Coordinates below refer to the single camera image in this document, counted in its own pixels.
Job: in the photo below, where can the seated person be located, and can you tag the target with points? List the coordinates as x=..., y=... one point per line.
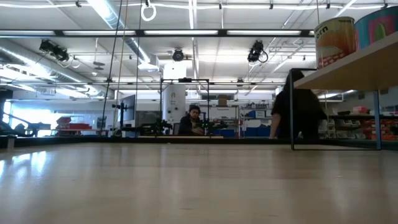
x=188, y=126

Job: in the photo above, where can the black metal rack frame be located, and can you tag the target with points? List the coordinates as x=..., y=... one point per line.
x=185, y=80

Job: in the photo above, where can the black metal table frame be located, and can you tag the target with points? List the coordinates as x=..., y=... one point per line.
x=93, y=141

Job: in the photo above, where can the wooden shelf with black frame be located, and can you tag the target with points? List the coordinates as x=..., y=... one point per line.
x=357, y=71

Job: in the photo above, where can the dark storage shelving rack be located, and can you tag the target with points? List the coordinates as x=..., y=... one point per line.
x=351, y=130

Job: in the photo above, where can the wooden background table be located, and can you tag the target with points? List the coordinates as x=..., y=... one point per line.
x=186, y=137

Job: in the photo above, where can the black overhead frame beam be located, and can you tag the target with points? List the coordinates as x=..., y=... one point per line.
x=140, y=32

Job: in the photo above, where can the standing person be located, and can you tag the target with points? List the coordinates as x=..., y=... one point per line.
x=301, y=109

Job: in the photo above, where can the red machine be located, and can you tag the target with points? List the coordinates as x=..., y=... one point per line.
x=74, y=126

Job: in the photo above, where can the blue storage bins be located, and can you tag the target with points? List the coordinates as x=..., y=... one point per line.
x=256, y=132

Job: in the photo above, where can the cardboard box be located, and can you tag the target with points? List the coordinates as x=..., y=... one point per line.
x=222, y=101

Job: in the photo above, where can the dark monitor on stand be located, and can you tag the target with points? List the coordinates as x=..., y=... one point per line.
x=128, y=109

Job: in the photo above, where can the metal storage rack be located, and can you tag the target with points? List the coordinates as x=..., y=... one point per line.
x=224, y=113

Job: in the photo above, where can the white round column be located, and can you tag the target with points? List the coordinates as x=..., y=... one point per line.
x=174, y=99

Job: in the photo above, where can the blue labelled tin can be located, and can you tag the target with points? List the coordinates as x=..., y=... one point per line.
x=376, y=28

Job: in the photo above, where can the silver ventilation duct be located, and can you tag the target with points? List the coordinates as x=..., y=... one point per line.
x=25, y=59
x=109, y=15

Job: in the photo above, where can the orange labelled tin can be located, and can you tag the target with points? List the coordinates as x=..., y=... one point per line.
x=334, y=43

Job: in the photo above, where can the black overhead camera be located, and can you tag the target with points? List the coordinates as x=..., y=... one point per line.
x=178, y=55

